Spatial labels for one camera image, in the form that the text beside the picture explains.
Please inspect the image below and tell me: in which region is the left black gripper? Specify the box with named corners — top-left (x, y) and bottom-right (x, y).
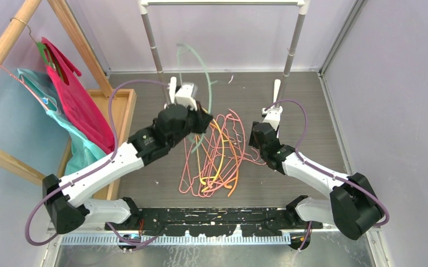
top-left (168, 101), bottom-right (212, 149)

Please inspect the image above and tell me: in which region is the thick pink plastic hanger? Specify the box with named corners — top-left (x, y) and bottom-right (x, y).
top-left (199, 108), bottom-right (247, 198)

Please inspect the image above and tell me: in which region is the mint green plastic hanger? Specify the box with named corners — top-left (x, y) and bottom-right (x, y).
top-left (176, 43), bottom-right (218, 155)

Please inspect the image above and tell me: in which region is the orange plastic hanger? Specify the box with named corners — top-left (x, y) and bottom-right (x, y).
top-left (208, 127), bottom-right (241, 197)

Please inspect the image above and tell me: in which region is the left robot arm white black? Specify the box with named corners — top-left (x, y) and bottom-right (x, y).
top-left (42, 103), bottom-right (213, 234)

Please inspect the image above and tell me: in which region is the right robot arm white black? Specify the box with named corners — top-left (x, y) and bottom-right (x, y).
top-left (249, 121), bottom-right (389, 240)

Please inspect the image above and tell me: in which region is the wooden clothes rack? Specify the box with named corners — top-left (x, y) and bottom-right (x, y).
top-left (0, 0), bottom-right (137, 211)

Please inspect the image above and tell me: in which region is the red garment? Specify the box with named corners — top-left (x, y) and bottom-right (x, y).
top-left (41, 37), bottom-right (115, 154)

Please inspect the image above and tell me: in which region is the teal garment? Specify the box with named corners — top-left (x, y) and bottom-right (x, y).
top-left (17, 68), bottom-right (106, 175)

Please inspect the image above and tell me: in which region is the metal clothes rack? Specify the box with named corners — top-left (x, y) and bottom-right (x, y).
top-left (136, 1), bottom-right (310, 108)

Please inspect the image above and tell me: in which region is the green hanger gold hook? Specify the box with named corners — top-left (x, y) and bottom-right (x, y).
top-left (10, 17), bottom-right (63, 80)

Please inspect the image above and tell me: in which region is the pink hanger on wood rack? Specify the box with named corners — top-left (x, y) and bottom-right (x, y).
top-left (0, 64), bottom-right (49, 111)

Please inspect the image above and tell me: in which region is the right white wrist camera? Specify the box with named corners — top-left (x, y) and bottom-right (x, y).
top-left (261, 106), bottom-right (283, 131)

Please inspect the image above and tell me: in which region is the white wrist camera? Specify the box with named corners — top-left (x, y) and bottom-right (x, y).
top-left (261, 106), bottom-right (283, 131)
top-left (175, 83), bottom-right (198, 111)

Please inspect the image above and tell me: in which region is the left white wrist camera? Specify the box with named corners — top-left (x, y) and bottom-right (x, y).
top-left (175, 83), bottom-right (198, 111)

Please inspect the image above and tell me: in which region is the aluminium frame rail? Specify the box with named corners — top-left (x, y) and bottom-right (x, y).
top-left (46, 212), bottom-right (382, 246)

